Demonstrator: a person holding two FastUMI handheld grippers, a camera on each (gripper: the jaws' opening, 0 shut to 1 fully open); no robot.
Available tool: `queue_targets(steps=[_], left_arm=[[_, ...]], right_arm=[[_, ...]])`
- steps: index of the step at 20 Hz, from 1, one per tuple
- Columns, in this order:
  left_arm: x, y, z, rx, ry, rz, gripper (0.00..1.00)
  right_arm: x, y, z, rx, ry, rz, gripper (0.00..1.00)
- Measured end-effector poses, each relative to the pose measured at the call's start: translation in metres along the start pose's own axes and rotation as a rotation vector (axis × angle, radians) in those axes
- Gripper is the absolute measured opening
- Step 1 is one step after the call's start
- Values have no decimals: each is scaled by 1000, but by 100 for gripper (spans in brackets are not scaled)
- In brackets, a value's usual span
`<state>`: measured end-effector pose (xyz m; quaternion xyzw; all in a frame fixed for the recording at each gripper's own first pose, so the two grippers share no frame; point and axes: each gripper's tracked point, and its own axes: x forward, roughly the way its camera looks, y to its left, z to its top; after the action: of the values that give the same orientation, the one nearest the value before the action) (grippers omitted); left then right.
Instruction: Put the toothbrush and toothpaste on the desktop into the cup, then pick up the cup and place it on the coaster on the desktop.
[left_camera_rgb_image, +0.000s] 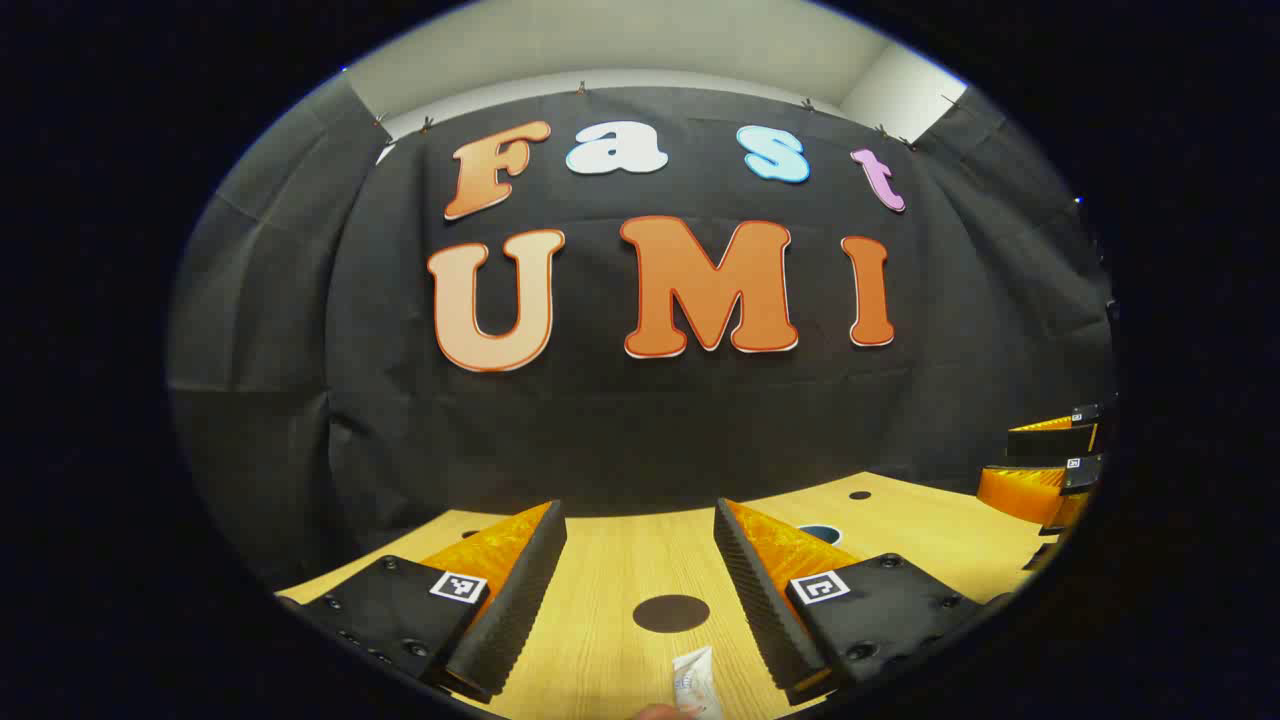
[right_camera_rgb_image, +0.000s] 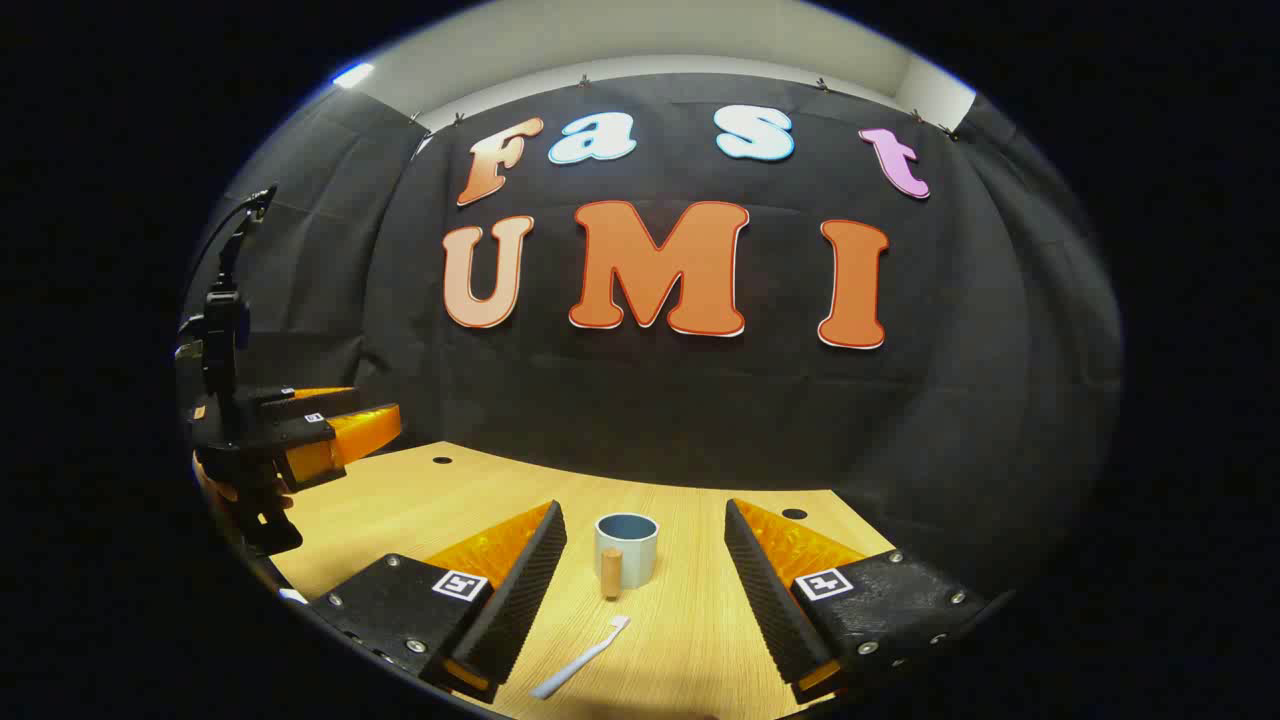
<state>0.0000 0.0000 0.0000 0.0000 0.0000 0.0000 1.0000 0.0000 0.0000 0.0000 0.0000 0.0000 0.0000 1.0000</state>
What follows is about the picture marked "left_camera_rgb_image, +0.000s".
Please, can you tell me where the wooden desktop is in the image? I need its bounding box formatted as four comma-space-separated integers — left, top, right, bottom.
278, 472, 1061, 720

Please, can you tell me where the white toothpaste tube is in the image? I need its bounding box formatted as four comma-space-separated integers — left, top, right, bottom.
672, 646, 723, 720

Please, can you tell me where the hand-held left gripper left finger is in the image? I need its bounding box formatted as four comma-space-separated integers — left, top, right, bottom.
300, 500, 568, 704

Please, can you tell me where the dark round coaster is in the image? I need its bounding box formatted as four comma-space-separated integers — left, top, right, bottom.
633, 595, 711, 634

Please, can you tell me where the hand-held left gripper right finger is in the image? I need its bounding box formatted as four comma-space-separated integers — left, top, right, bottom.
713, 498, 986, 706

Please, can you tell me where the black backdrop cloth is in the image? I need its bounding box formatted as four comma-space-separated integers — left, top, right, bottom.
168, 72, 1116, 586

